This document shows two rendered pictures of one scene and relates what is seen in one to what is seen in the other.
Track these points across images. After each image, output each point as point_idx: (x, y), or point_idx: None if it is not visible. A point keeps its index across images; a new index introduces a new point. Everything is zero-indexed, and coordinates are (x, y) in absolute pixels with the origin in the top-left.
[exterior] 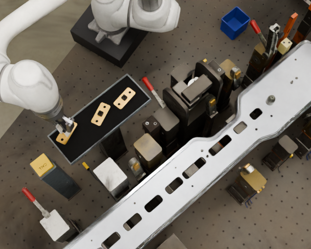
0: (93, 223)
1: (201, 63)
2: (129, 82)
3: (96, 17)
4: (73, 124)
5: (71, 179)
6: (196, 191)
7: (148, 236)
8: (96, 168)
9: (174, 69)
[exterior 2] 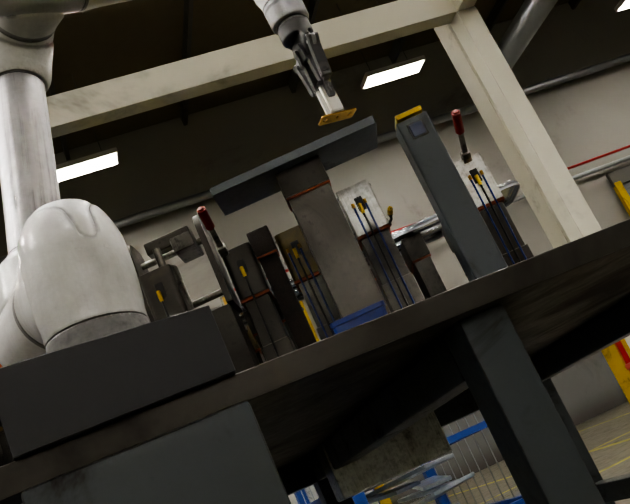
0: (433, 214)
1: (129, 245)
2: None
3: (130, 259)
4: (305, 86)
5: (458, 255)
6: (301, 293)
7: None
8: (361, 181)
9: (158, 268)
